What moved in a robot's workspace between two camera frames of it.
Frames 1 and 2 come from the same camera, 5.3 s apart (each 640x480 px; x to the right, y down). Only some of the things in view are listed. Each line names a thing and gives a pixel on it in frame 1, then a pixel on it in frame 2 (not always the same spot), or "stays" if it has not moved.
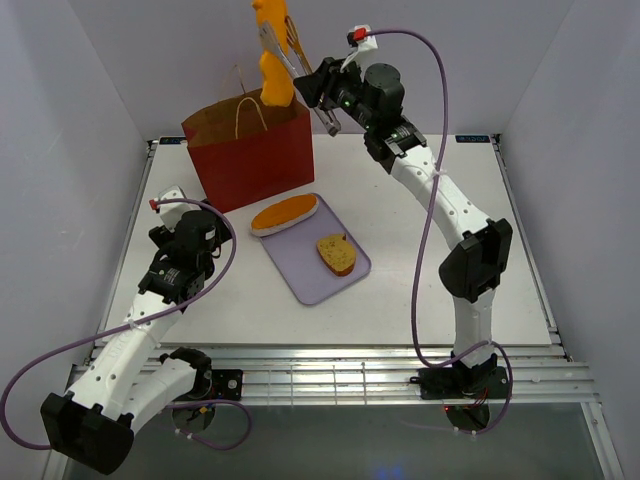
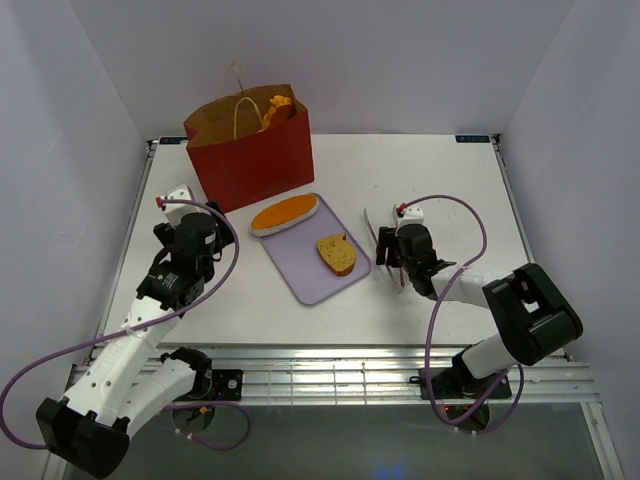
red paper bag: [247, 152] stays
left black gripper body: [163, 238] stays
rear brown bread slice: [337, 253] stays
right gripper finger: [312, 86] → [388, 247]
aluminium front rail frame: [386, 375] stays
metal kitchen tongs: [299, 65] → [372, 232]
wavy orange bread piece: [277, 80] → [277, 101]
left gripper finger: [224, 231] stays
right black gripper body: [344, 91] → [407, 266]
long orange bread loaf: [284, 212] stays
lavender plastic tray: [296, 248] stays
